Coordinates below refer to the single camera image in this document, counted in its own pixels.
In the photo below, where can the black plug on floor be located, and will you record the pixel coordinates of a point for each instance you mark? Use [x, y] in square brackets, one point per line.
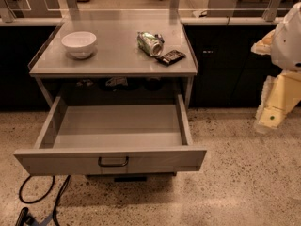
[24, 218]

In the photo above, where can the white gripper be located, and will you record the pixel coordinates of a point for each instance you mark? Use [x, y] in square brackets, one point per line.
[287, 46]

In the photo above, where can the black drawer handle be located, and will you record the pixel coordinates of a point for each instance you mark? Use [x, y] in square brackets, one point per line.
[113, 162]

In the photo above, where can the dark snack packet rear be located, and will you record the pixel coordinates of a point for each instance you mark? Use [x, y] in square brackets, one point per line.
[160, 38]

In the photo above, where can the grey open top drawer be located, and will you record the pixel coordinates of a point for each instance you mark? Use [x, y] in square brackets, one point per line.
[156, 138]

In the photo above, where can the grey metal cabinet counter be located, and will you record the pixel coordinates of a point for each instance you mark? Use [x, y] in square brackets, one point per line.
[117, 52]

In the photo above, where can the crushed green can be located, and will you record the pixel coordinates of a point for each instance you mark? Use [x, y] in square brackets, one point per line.
[149, 44]

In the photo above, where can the white ceramic bowl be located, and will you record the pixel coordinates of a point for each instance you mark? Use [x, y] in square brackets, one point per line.
[80, 44]

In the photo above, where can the dark snack bar front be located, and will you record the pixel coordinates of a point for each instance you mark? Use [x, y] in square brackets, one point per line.
[170, 57]

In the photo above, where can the glass barrier panel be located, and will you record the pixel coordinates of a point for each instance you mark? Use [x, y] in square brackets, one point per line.
[187, 9]

